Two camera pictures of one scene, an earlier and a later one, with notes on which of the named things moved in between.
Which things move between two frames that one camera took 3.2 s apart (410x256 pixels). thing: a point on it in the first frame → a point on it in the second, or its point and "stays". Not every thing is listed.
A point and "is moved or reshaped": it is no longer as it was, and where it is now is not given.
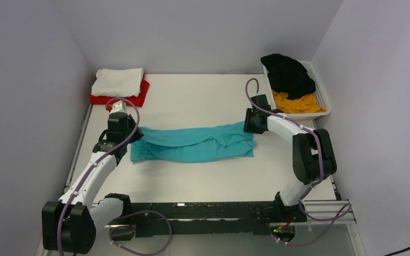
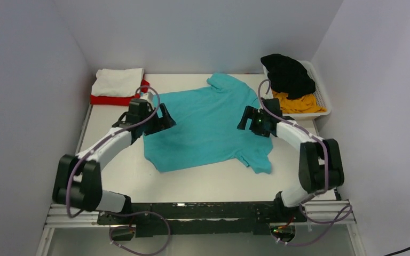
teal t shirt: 176,145 is moved or reshaped
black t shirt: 288,75 stays
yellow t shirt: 305,104 stays
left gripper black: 137,136 → 162,124
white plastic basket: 320,93 stays
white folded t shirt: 120,82 stays
